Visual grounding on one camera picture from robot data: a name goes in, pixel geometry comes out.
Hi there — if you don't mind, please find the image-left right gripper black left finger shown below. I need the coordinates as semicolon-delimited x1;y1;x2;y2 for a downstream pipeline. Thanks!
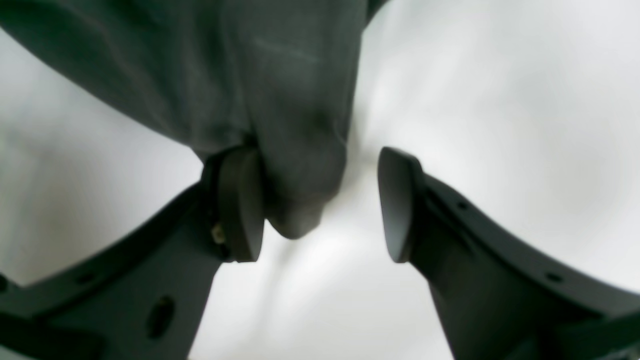
0;146;265;360

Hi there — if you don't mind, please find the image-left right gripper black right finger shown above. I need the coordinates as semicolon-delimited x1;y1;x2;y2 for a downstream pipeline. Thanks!
377;146;640;360

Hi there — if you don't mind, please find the dark grey T-shirt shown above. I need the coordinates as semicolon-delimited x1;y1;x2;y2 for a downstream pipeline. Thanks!
1;0;386;240

